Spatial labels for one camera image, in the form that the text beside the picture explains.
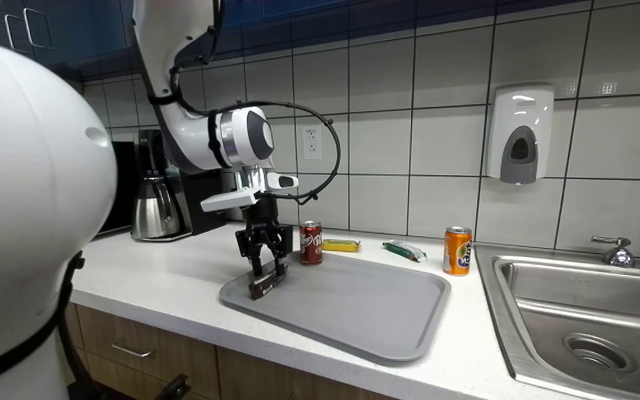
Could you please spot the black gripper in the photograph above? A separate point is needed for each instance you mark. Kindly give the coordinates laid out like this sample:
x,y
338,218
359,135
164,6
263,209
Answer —
x,y
263,224

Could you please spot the yellow candy bar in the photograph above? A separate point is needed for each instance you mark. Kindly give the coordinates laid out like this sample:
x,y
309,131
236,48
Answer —
x,y
343,245

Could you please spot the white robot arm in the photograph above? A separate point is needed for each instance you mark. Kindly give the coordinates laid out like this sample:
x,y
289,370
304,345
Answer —
x,y
33,184

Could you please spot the gray plastic tray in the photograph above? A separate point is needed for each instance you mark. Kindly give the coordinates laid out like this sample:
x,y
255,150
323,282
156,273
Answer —
x,y
365,303

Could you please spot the red soda can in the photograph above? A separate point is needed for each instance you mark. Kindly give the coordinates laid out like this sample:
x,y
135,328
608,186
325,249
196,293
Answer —
x,y
312,245

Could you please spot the black coffee maker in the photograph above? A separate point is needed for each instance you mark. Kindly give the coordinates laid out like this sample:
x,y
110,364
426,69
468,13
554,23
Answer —
x,y
202,200

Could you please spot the wooden lower cabinet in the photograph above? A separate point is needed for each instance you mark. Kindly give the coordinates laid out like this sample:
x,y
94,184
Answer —
x,y
187,356

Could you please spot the black microwave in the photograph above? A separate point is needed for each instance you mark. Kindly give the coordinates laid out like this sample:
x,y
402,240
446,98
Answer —
x,y
122,192

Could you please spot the orange soda can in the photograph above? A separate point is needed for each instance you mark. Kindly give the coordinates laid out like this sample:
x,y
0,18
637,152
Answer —
x,y
457,251

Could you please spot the blue upper cabinet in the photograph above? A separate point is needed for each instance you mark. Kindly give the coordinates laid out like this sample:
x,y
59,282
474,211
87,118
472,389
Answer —
x,y
409,11

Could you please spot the stainless steel sink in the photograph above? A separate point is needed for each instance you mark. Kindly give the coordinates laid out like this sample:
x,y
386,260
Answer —
x,y
595,318

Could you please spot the chrome faucet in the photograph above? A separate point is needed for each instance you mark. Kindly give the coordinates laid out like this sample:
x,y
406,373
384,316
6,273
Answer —
x,y
620,255

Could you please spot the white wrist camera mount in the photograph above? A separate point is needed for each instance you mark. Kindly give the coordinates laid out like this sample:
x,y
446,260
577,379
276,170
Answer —
x,y
233,199

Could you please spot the white wall outlet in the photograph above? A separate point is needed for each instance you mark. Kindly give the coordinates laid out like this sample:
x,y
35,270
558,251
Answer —
x,y
312,142

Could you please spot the white wall soap dispenser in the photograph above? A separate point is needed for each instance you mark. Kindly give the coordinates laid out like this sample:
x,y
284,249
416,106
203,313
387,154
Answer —
x,y
520,124

